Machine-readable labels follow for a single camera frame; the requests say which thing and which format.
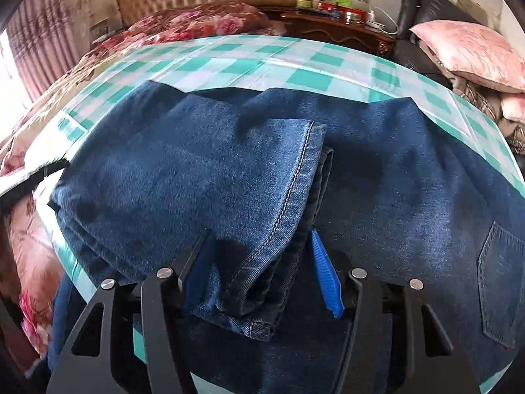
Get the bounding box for small pink floral pillow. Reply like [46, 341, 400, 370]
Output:
[500, 92, 525, 124]

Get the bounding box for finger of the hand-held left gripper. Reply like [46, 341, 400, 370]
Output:
[0, 159, 70, 215]

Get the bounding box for red floral quilt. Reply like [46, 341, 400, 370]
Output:
[80, 3, 284, 75]

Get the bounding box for pink curtain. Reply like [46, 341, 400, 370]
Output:
[0, 0, 83, 107]

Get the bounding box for blue denim pants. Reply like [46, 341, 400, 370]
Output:
[47, 80, 525, 394]

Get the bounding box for black leather armchair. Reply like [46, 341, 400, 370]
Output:
[391, 0, 493, 87]

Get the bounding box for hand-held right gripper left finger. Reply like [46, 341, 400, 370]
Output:
[46, 230, 218, 394]

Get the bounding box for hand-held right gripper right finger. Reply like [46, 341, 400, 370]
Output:
[309, 230, 480, 394]

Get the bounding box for large pink floral pillow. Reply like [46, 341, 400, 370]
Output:
[409, 20, 525, 94]

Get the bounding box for white charger with cable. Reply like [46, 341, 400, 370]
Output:
[366, 8, 398, 33]

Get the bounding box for dark wooden nightstand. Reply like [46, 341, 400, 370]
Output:
[262, 6, 396, 54]

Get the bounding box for pink floral bedsheet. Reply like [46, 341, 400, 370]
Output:
[0, 57, 103, 358]

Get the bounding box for beige plaid blanket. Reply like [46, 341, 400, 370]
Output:
[418, 43, 525, 152]

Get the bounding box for green checkered tablecloth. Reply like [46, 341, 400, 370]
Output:
[0, 35, 525, 378]

